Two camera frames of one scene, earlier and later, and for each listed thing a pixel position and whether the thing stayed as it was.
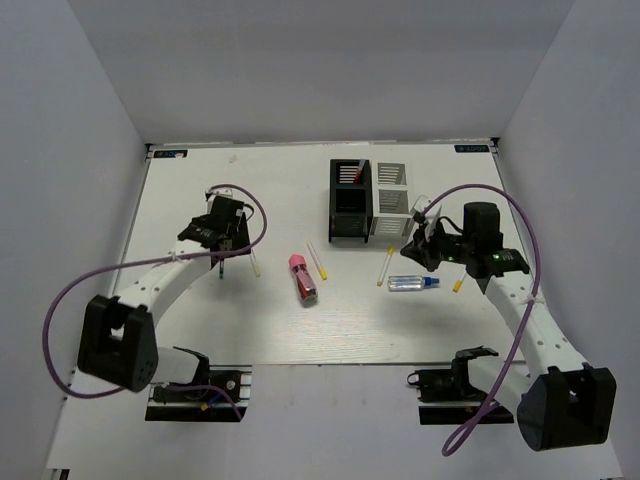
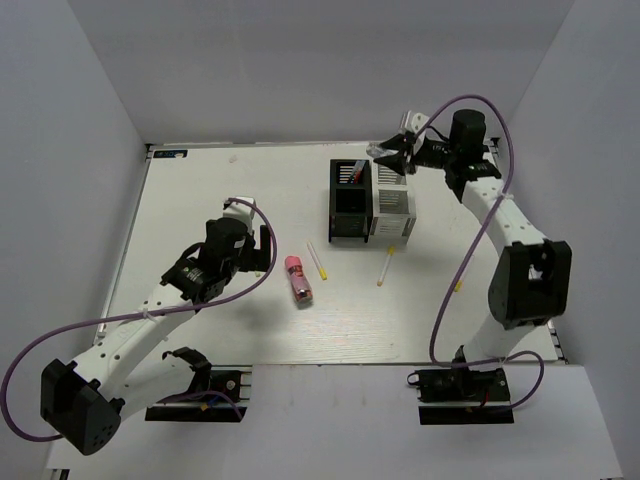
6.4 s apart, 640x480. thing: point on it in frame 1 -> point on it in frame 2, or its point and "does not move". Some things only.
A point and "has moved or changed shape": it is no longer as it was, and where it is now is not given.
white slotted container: (390, 199) does not move
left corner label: (170, 154) does not move
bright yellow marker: (322, 271) does not move
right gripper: (422, 250) -> (401, 161)
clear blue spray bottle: (397, 283) -> (375, 150)
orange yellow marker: (386, 265) does not move
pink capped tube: (306, 286) has moved or changed shape
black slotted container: (350, 205) does not move
